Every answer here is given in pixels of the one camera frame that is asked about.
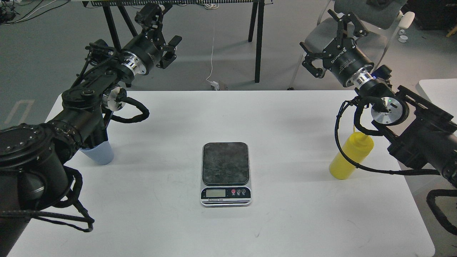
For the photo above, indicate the grey office chair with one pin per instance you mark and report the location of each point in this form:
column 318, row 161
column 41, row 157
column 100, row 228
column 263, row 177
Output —
column 354, row 19

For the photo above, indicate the white power adapter with cable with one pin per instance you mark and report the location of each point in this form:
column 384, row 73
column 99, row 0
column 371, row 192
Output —
column 216, row 85

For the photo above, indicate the white side table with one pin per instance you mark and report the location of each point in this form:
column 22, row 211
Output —
column 441, row 92

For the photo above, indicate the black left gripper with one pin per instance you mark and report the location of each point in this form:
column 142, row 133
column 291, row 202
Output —
column 147, row 49

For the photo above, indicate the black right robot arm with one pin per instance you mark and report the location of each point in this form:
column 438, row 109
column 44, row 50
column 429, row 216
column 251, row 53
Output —
column 421, row 135

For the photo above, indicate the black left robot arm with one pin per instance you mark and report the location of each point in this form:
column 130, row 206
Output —
column 35, row 182

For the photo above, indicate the black trestle table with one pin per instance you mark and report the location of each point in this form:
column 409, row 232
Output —
column 178, row 14

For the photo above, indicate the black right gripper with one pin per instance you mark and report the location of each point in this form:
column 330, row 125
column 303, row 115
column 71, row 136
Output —
column 344, row 64

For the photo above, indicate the blue plastic cup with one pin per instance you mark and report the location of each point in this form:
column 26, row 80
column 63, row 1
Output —
column 102, row 154

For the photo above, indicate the yellow squeeze bottle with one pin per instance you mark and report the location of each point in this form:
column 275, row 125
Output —
column 356, row 148

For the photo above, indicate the digital kitchen scale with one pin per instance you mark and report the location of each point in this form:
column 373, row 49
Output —
column 225, row 175

